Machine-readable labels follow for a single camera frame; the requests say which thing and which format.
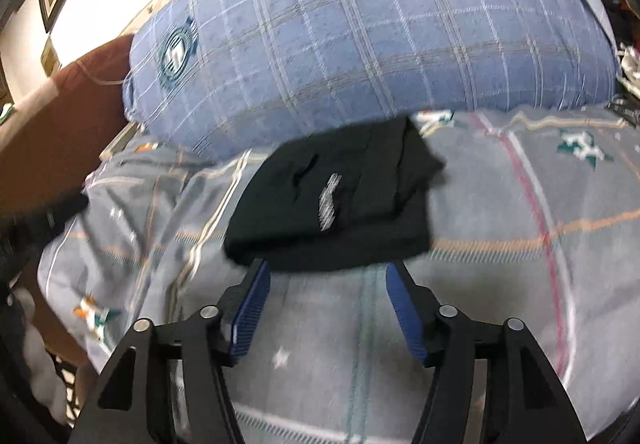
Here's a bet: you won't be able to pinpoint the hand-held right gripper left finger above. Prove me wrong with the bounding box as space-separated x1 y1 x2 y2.
67 258 271 444

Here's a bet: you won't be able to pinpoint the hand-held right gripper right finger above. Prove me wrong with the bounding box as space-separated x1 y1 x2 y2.
385 262 586 444

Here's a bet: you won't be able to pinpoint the black pants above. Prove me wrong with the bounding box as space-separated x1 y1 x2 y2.
223 116 446 273

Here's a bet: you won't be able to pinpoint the grey printed bed sheet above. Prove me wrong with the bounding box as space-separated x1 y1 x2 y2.
37 104 640 444

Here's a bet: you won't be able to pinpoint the blue plaid pillow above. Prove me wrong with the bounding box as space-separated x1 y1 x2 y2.
122 0 618 159

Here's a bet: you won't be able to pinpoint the clear plastic wrapper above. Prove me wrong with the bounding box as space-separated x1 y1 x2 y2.
617 44 640 99

